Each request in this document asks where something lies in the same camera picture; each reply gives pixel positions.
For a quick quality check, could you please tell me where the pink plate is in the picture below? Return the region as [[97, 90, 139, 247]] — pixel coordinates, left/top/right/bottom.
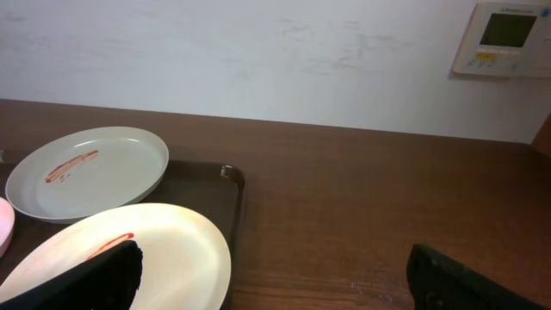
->
[[0, 197, 15, 257]]

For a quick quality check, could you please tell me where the white wall control panel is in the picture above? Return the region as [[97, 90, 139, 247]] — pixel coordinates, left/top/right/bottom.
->
[[452, 2, 550, 78]]

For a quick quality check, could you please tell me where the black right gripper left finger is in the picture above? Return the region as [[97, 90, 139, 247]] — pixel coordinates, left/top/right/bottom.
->
[[1, 240, 143, 310]]

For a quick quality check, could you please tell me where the dark brown serving tray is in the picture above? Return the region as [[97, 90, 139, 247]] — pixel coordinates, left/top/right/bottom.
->
[[0, 150, 246, 310]]

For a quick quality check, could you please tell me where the grey-green plate with sauce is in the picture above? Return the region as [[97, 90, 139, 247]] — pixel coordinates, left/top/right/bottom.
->
[[5, 127, 170, 224]]

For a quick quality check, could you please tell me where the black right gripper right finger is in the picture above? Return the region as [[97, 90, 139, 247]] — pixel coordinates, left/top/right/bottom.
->
[[406, 244, 547, 310]]

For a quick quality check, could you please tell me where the cream plate with sauce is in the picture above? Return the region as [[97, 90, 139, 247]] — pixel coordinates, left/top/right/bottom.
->
[[1, 203, 232, 310]]

